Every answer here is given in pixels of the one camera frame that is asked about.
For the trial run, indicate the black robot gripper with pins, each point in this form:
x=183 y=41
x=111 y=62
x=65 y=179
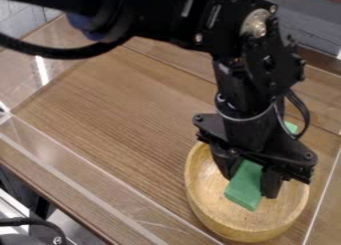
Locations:
x=261 y=142

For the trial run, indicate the green rectangular block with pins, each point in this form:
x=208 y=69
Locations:
x=243 y=188

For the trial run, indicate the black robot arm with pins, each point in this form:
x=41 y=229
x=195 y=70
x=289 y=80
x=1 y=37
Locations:
x=255 y=63

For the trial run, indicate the brown wooden bowl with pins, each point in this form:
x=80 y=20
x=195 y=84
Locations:
x=226 y=219

